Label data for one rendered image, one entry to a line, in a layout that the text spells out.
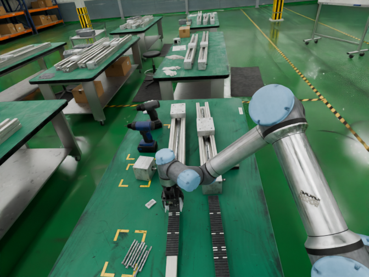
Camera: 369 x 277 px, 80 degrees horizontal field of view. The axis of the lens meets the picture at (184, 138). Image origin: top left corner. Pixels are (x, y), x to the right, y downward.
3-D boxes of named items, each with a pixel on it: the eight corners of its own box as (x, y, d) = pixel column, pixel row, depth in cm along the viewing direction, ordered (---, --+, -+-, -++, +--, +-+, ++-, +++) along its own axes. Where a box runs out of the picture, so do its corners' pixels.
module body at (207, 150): (219, 181, 122) (219, 169, 117) (201, 181, 123) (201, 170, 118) (208, 111, 187) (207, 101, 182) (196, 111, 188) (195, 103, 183)
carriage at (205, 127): (214, 138, 145) (214, 129, 141) (197, 139, 145) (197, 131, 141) (212, 125, 158) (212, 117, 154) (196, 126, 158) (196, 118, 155)
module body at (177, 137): (185, 182, 123) (184, 171, 118) (167, 183, 124) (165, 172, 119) (185, 112, 188) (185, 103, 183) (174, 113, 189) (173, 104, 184)
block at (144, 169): (154, 182, 126) (151, 169, 120) (135, 178, 129) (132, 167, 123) (160, 170, 133) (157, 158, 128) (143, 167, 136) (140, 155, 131)
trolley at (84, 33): (105, 75, 531) (91, 29, 472) (82, 77, 534) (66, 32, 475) (116, 62, 614) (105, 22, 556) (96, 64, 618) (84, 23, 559)
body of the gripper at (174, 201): (163, 209, 97) (158, 190, 90) (165, 193, 104) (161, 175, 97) (180, 208, 96) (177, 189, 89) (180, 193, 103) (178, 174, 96)
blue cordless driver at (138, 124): (157, 153, 147) (151, 125, 134) (128, 152, 150) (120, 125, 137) (159, 146, 153) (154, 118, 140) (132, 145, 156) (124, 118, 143)
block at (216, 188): (226, 193, 115) (227, 180, 109) (202, 194, 115) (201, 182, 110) (224, 180, 122) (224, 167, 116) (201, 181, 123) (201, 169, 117)
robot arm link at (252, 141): (297, 97, 77) (198, 168, 100) (289, 87, 68) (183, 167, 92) (319, 123, 72) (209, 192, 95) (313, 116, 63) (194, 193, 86)
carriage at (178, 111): (185, 120, 166) (185, 112, 162) (171, 121, 167) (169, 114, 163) (185, 110, 179) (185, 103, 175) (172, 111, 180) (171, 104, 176)
